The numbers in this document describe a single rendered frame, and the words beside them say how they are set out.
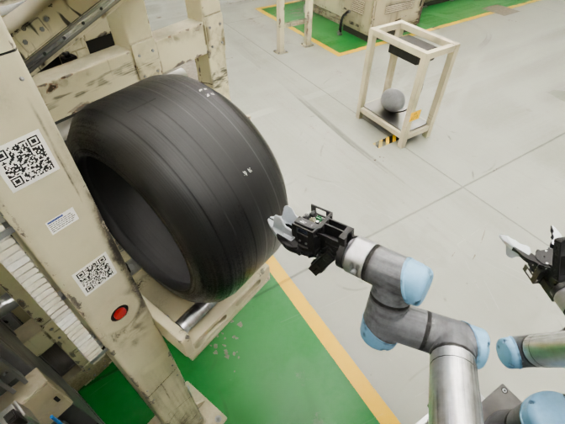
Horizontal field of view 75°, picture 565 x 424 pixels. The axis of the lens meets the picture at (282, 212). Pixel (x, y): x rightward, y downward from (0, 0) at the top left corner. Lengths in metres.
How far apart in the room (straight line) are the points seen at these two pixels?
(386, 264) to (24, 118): 0.61
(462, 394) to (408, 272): 0.20
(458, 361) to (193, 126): 0.64
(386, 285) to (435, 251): 1.88
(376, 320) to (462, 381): 0.17
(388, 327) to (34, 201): 0.64
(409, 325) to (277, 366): 1.32
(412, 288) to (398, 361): 1.43
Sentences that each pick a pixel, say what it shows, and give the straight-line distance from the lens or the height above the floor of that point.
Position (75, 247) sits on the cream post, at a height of 1.31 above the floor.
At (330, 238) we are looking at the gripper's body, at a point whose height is 1.31.
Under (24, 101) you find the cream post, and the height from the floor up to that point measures 1.59.
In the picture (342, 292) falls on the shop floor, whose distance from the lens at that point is 2.21.
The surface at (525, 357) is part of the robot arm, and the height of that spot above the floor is 0.99.
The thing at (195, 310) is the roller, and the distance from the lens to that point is 1.09.
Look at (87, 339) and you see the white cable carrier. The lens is 0.99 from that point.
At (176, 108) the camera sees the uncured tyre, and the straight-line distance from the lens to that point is 0.81.
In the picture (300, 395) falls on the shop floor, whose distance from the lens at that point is 1.95.
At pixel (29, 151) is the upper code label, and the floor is 1.52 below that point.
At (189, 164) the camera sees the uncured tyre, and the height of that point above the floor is 1.41.
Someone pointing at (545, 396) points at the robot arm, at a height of 0.94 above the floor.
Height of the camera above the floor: 1.85
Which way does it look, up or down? 45 degrees down
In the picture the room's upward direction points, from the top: straight up
